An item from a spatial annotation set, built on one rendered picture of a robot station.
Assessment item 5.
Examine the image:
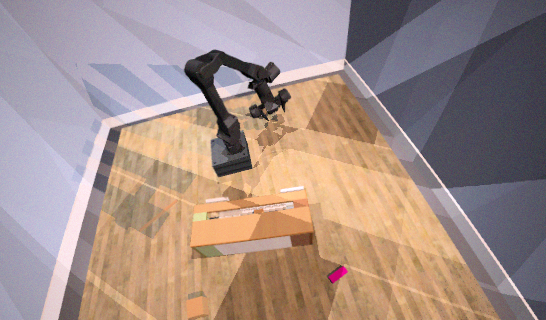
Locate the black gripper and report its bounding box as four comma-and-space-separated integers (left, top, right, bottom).
249, 88, 291, 121

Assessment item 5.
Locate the small magenta block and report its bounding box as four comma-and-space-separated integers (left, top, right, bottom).
328, 266, 348, 284

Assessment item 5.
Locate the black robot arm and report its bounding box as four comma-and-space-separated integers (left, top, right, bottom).
184, 49, 282, 155

